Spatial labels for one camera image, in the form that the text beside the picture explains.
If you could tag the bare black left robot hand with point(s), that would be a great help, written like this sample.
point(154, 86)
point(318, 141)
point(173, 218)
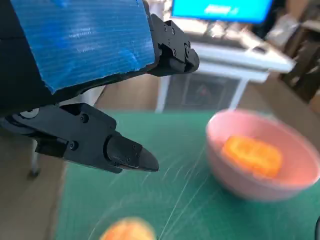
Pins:
point(82, 42)

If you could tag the round toy bread roll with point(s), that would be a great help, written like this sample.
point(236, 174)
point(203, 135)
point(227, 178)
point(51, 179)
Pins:
point(127, 230)

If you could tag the long toy bread loaf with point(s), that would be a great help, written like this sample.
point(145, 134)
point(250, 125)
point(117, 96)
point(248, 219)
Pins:
point(252, 156)

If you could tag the pink bowl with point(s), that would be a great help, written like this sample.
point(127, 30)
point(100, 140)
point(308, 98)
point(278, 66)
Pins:
point(295, 175)

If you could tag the blue screen monitor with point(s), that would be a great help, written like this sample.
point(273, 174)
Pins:
point(220, 10)

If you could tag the green cutting mat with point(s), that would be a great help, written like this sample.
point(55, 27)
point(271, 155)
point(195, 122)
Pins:
point(175, 200)

